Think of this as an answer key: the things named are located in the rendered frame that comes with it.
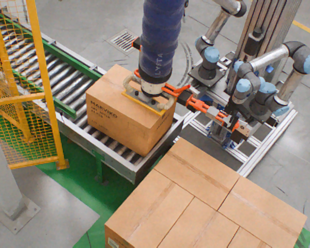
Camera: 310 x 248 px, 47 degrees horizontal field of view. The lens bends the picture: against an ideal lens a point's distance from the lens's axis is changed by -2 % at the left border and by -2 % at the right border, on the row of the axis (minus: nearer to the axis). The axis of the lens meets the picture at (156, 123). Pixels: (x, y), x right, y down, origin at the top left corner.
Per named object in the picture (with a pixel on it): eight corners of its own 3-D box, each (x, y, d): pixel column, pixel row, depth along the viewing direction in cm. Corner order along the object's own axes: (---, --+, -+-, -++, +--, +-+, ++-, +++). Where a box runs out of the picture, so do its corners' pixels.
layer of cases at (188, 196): (105, 243, 291) (104, 223, 259) (174, 161, 345) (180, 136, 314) (234, 344, 255) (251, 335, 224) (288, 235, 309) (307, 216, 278)
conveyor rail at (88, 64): (4, 26, 402) (1, 12, 387) (8, 24, 405) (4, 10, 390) (175, 133, 333) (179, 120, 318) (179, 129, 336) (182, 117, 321)
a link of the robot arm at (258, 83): (257, 69, 221) (242, 74, 217) (268, 81, 215) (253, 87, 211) (252, 78, 227) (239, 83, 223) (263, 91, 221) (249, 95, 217)
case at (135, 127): (87, 123, 312) (84, 91, 281) (115, 95, 335) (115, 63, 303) (145, 158, 296) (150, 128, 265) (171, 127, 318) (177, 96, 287)
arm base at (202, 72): (204, 64, 300) (206, 55, 292) (219, 73, 295) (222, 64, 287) (194, 73, 292) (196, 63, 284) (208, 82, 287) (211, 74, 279)
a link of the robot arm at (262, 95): (263, 90, 274) (269, 77, 263) (275, 103, 267) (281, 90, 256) (251, 95, 269) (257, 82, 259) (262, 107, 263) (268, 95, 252)
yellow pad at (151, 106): (120, 94, 260) (121, 89, 256) (128, 86, 265) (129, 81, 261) (160, 117, 251) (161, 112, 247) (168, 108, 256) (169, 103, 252)
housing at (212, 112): (204, 115, 242) (206, 111, 239) (209, 109, 246) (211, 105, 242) (214, 121, 240) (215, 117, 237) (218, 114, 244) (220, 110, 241)
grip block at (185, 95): (174, 102, 247) (176, 95, 243) (182, 93, 253) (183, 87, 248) (185, 107, 245) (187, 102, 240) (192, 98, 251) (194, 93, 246)
